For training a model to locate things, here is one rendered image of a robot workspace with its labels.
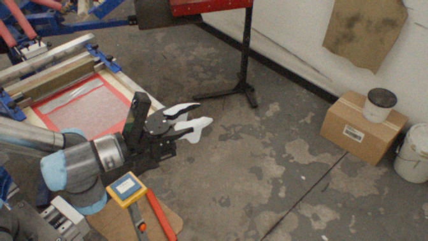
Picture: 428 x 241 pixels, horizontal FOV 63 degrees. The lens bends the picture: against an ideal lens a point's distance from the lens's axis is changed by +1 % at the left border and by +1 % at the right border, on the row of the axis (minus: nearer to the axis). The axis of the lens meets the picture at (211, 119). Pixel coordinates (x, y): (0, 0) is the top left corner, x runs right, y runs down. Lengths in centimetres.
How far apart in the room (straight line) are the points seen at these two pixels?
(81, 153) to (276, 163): 222
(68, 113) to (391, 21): 217
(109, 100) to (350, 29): 187
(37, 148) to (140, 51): 315
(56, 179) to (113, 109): 117
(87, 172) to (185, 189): 194
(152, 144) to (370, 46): 233
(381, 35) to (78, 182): 244
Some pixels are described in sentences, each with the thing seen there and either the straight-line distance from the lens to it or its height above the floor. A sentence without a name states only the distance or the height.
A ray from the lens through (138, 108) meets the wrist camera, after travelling 71.
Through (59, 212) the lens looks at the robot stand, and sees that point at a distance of 129.
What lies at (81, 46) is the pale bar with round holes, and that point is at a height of 102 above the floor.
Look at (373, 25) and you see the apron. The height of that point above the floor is 90.
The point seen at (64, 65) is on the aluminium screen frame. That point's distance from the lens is 222.
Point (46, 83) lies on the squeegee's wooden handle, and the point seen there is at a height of 105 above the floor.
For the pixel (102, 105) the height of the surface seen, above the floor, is 96.
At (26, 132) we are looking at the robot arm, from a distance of 84.
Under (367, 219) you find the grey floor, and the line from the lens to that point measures 275.
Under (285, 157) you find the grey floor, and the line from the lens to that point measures 287.
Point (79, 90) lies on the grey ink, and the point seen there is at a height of 96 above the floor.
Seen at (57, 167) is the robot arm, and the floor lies 169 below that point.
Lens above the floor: 224
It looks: 47 degrees down
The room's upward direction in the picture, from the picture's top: straight up
